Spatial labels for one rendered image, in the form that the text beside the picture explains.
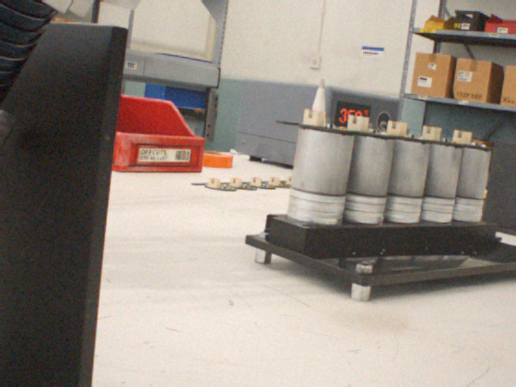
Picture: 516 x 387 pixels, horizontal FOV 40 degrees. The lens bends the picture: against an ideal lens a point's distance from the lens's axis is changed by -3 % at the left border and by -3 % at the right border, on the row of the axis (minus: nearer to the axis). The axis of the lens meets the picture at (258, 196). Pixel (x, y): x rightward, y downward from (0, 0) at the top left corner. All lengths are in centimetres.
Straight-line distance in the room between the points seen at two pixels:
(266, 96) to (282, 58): 534
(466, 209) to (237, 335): 21
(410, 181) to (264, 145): 49
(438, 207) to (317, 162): 9
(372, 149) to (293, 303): 10
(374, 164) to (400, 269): 6
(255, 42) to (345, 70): 96
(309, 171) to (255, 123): 54
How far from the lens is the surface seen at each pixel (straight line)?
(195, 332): 22
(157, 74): 332
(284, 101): 81
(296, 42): 611
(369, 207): 33
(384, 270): 29
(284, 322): 24
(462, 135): 40
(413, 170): 35
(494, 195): 56
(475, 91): 482
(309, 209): 31
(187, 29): 645
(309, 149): 31
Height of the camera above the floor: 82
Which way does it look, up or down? 7 degrees down
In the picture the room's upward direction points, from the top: 8 degrees clockwise
